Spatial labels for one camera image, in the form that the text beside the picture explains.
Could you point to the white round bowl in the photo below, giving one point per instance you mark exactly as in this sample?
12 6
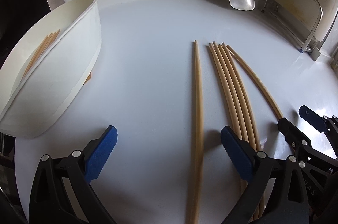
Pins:
30 105

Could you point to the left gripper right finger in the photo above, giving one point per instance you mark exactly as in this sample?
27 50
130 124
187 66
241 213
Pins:
288 202

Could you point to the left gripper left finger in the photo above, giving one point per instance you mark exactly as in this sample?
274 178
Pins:
49 201

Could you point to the metal wire rack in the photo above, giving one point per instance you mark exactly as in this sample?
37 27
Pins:
306 22

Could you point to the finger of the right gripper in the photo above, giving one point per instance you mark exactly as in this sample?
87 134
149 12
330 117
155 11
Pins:
313 119
293 136

